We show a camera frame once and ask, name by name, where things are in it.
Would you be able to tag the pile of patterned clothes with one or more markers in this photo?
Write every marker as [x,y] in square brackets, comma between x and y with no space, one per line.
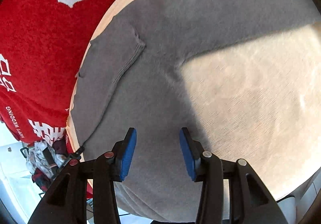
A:
[45,162]

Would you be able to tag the red wedding blanket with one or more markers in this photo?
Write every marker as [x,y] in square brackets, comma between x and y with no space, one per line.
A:
[42,46]

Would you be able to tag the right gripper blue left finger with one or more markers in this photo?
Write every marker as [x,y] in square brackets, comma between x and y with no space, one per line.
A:
[112,166]

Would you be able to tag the grey knit garment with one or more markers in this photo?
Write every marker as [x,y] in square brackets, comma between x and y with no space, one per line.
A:
[160,83]

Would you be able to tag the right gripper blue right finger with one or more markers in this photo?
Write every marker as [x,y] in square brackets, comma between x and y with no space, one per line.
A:
[205,167]

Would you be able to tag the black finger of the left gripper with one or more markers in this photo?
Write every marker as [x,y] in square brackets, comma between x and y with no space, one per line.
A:
[77,154]

